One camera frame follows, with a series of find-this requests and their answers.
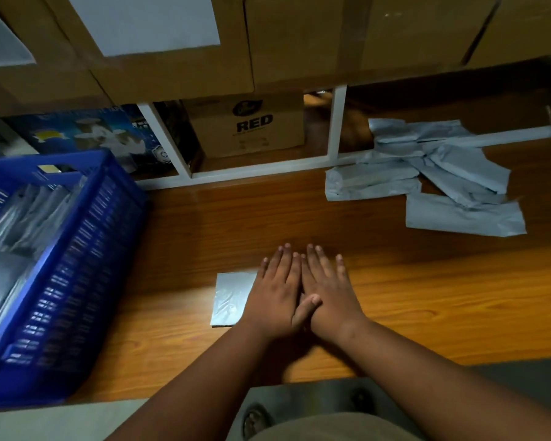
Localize person's left hand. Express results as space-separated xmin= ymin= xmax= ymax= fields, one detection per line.
xmin=241 ymin=243 xmax=323 ymax=341

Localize person's right hand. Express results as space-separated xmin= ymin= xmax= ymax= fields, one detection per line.
xmin=301 ymin=244 xmax=368 ymax=343

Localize square grey packet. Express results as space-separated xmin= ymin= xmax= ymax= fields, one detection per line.
xmin=210 ymin=271 xmax=258 ymax=327

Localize person's right forearm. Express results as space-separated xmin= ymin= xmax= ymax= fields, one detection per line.
xmin=335 ymin=315 xmax=551 ymax=441

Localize person's left forearm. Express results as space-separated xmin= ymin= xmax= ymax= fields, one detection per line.
xmin=105 ymin=317 xmax=277 ymax=441

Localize person's right foot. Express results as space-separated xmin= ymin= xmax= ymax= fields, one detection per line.
xmin=352 ymin=389 xmax=375 ymax=411

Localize person's foot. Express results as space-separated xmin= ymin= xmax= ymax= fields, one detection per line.
xmin=352 ymin=389 xmax=375 ymax=411
xmin=242 ymin=403 xmax=272 ymax=440

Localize person's beige garment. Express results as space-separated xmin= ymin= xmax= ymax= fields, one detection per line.
xmin=250 ymin=412 xmax=425 ymax=441

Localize person's left foot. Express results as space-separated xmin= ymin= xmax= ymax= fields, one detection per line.
xmin=242 ymin=403 xmax=272 ymax=440

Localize pile of grey folded packets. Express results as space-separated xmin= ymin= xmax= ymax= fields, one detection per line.
xmin=324 ymin=118 xmax=527 ymax=238

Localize small cardboard box black print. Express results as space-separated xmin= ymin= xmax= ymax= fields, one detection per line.
xmin=183 ymin=93 xmax=306 ymax=159

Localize dark glossy box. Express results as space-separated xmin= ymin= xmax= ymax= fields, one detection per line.
xmin=154 ymin=100 xmax=206 ymax=176

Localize blue plastic crate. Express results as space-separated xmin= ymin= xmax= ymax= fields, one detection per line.
xmin=0 ymin=149 xmax=148 ymax=410

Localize blue printed product box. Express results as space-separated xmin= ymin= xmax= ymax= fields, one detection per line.
xmin=2 ymin=104 xmax=175 ymax=176

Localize large cardboard box white label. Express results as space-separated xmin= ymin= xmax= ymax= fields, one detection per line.
xmin=41 ymin=0 xmax=255 ymax=105

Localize large cardboard box taped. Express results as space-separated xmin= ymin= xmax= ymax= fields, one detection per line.
xmin=243 ymin=0 xmax=503 ymax=90

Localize silver bags bundle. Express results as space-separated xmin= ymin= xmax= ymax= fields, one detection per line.
xmin=0 ymin=176 xmax=88 ymax=354

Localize cardboard box grey label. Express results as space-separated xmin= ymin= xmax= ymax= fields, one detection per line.
xmin=0 ymin=0 xmax=113 ymax=117

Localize large plain cardboard box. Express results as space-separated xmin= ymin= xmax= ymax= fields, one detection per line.
xmin=464 ymin=0 xmax=551 ymax=69

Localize white shelf frame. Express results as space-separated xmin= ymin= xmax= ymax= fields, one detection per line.
xmin=135 ymin=85 xmax=551 ymax=192

